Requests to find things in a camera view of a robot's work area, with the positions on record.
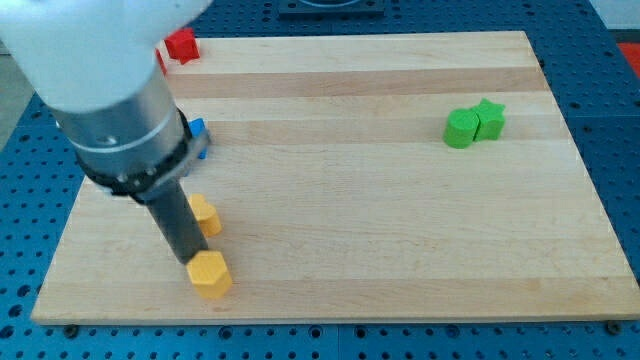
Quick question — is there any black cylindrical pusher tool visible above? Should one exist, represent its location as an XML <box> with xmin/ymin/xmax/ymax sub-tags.
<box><xmin>146</xmin><ymin>181</ymin><xmax>208</xmax><ymax>265</ymax></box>

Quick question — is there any yellow hexagon block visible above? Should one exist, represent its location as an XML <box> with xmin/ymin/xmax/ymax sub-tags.
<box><xmin>186</xmin><ymin>250</ymin><xmax>233</xmax><ymax>299</ymax></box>

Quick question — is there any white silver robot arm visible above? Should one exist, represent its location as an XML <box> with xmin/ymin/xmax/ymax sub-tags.
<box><xmin>1</xmin><ymin>0</ymin><xmax>211</xmax><ymax>264</ymax></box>

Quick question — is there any blue cube block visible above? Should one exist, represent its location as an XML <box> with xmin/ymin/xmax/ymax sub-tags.
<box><xmin>188</xmin><ymin>118</ymin><xmax>207</xmax><ymax>159</ymax></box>

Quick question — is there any yellow heart block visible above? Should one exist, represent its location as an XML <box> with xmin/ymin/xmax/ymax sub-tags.
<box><xmin>188</xmin><ymin>194</ymin><xmax>223</xmax><ymax>237</ymax></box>

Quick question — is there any red star block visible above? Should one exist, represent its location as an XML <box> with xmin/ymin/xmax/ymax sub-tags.
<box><xmin>164</xmin><ymin>28</ymin><xmax>200</xmax><ymax>65</ymax></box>

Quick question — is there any wooden board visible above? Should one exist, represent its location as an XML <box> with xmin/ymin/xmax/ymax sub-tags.
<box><xmin>32</xmin><ymin>31</ymin><xmax>639</xmax><ymax>325</ymax></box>

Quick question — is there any green cylinder block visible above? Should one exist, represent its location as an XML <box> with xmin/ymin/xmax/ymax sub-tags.
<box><xmin>443</xmin><ymin>108</ymin><xmax>479</xmax><ymax>149</ymax></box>

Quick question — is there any green star block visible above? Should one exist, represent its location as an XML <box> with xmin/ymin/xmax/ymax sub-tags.
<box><xmin>472</xmin><ymin>98</ymin><xmax>506</xmax><ymax>141</ymax></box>

